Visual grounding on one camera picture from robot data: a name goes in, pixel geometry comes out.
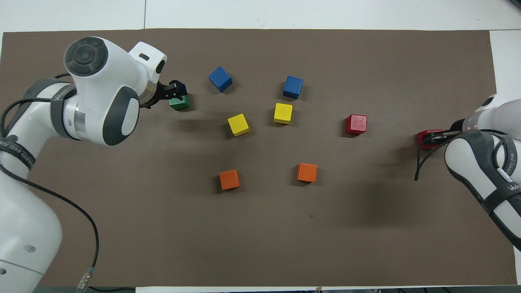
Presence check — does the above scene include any yellow wooden cube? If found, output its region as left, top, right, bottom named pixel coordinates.
left=273, top=103, right=293, bottom=125
left=227, top=113, right=250, bottom=137

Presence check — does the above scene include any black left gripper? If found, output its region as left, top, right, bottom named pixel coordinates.
left=140, top=79, right=188, bottom=109

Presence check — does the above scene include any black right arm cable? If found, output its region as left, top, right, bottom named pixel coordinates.
left=414, top=128, right=519, bottom=181

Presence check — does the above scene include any orange wooden cube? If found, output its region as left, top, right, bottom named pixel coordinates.
left=219, top=169, right=241, bottom=190
left=297, top=163, right=318, bottom=183

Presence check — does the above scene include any blue wooden cube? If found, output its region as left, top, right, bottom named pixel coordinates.
left=282, top=75, right=304, bottom=100
left=208, top=66, right=233, bottom=93

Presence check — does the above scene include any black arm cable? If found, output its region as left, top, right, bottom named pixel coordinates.
left=0, top=73, right=100, bottom=293
left=414, top=128, right=519, bottom=181

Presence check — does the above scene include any red wooden cube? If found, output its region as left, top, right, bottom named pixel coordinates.
left=417, top=129, right=444, bottom=151
left=345, top=114, right=368, bottom=136

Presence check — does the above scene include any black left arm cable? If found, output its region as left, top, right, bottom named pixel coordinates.
left=0, top=73, right=100, bottom=293

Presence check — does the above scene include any green wooden cube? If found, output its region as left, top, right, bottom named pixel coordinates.
left=169, top=94, right=191, bottom=112

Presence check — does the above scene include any brown table mat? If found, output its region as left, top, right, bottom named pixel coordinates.
left=0, top=28, right=517, bottom=287

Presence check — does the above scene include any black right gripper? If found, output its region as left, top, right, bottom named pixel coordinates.
left=422, top=118, right=468, bottom=146

